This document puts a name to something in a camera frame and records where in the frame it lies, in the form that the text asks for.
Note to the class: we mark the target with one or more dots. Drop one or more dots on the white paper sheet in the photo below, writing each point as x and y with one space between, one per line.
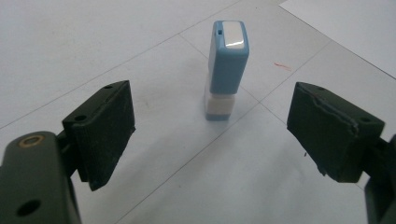
358 28

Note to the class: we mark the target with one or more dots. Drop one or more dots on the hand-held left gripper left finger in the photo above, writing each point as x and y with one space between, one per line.
99 140

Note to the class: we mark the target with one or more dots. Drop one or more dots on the blue and white stamp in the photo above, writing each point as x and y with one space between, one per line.
229 68

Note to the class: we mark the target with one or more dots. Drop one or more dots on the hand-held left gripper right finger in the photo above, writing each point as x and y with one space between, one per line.
330 137

